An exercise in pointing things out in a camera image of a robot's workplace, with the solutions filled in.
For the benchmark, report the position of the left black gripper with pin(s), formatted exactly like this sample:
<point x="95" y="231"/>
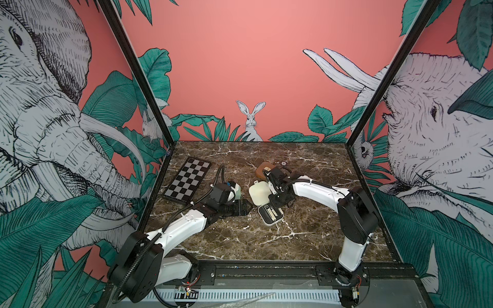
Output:
<point x="244" y="211"/>

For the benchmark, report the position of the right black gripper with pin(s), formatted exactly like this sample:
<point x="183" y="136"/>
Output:
<point x="274" y="203"/>

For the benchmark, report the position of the cream clipper case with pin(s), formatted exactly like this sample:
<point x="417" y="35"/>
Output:
<point x="260" y="193"/>

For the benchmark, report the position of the brown clipper case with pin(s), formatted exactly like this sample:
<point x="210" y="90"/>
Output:
<point x="264" y="166"/>

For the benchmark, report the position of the mint green clipper case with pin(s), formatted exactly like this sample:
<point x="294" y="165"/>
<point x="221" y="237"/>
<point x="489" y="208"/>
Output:
<point x="238" y="188"/>

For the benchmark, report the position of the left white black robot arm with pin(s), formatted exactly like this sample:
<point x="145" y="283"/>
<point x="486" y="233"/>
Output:
<point x="143" y="262"/>

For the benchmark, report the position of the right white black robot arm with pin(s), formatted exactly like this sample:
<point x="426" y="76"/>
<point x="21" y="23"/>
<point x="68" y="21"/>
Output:
<point x="356" y="211"/>

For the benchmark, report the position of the black white checkerboard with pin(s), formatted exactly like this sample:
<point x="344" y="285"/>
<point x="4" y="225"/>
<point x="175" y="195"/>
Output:
<point x="187" y="180"/>

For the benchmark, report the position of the white perforated strip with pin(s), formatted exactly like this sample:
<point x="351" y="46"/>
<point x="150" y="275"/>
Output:
<point x="230" y="295"/>

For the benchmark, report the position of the black aluminium front rail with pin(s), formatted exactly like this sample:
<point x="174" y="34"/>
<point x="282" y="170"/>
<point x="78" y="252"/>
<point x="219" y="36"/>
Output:
<point x="211" y="272"/>

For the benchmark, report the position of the left black frame post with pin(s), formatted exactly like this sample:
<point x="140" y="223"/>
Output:
<point x="109" y="10"/>

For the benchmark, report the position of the black frame post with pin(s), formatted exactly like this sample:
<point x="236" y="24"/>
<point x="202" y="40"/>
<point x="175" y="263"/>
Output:
<point x="109" y="10"/>
<point x="419" y="24"/>

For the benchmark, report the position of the right black frame post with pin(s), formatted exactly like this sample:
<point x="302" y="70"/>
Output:
<point x="419" y="24"/>

